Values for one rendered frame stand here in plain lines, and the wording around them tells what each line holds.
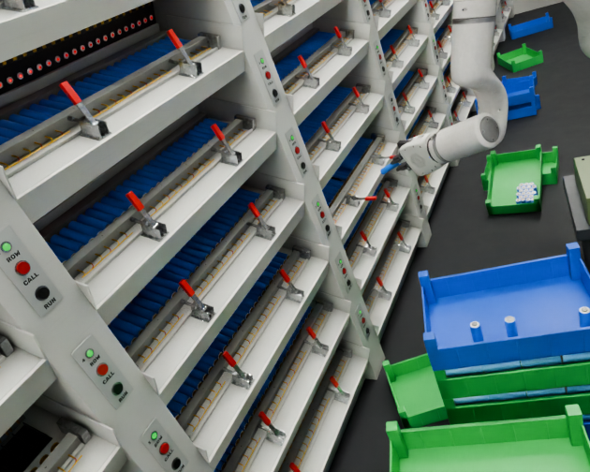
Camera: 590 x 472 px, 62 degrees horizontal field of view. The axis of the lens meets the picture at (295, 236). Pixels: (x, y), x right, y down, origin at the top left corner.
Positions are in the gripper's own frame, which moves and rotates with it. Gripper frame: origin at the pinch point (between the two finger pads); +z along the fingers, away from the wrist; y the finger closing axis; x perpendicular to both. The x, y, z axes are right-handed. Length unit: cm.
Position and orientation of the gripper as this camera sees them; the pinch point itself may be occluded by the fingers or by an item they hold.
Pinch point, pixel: (400, 162)
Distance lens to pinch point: 144.3
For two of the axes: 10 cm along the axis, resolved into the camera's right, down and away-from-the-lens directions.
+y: 6.5, 7.2, 2.5
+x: 6.1, -6.9, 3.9
